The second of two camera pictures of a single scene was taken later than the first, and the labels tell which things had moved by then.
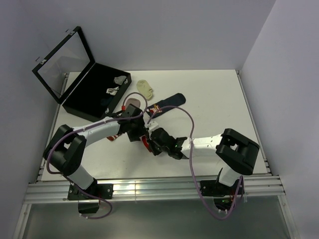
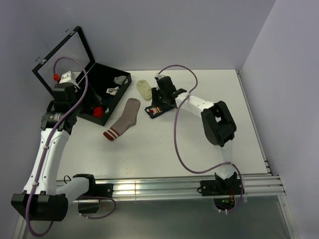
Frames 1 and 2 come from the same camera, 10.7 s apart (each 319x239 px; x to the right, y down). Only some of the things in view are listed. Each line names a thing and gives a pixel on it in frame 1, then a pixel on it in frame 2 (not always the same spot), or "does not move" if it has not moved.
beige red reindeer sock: (145, 141) to (98, 111)
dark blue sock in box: (104, 102) does not move
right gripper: (151, 145) to (155, 91)
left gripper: (141, 131) to (92, 100)
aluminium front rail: (150, 189) does not move
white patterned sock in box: (112, 91) does not move
